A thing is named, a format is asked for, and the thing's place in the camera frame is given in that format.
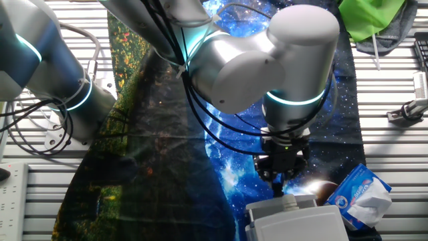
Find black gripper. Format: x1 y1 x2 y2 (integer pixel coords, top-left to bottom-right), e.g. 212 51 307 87
252 135 311 184

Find black keyboard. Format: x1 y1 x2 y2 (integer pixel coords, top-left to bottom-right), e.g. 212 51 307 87
413 31 428 73

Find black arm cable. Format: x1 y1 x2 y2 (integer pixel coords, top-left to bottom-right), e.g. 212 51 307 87
140 0 335 157

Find white power strip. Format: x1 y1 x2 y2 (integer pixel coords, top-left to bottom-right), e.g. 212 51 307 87
0 162 29 241

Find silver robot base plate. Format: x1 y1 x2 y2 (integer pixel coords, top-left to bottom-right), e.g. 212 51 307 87
44 78 118 152

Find white ribbed block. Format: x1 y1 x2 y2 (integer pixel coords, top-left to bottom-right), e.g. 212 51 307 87
413 72 428 100

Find white round knob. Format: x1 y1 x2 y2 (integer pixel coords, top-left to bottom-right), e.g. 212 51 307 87
282 193 300 212

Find white zip tie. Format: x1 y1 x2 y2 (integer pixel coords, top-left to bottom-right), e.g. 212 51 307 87
175 15 222 80

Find white plastic drawer box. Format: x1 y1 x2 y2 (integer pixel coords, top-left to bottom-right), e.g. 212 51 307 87
245 204 350 241

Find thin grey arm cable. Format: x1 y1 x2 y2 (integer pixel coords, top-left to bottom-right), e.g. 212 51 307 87
216 2 272 20

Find blue tissue pack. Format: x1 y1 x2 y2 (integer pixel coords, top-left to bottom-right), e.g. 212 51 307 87
324 163 393 232

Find grey cloth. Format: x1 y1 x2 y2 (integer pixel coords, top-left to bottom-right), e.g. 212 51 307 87
354 0 419 56

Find galaxy and forest print cloth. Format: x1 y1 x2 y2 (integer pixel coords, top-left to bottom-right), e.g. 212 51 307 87
51 0 382 241

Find green cloth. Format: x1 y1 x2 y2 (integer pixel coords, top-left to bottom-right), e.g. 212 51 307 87
338 0 406 43

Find thin white stick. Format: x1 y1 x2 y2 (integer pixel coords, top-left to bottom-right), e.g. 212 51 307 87
371 33 382 72

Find black base cables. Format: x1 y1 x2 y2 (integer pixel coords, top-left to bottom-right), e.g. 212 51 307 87
0 96 74 157

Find grey hose with connector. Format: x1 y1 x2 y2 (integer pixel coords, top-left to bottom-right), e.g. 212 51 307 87
58 21 102 82

